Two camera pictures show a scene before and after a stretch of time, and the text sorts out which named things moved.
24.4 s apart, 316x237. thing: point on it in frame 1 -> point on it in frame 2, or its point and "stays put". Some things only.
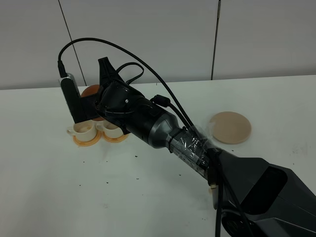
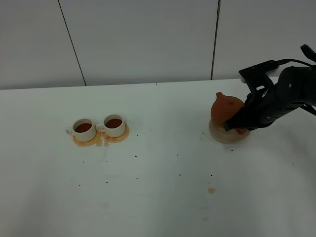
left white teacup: [84, 131] stays put
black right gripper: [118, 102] -> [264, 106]
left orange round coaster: [83, 143] stays put
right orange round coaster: [113, 140] stays put
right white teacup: [109, 130] stays put
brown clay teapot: [91, 90] -> [223, 107]
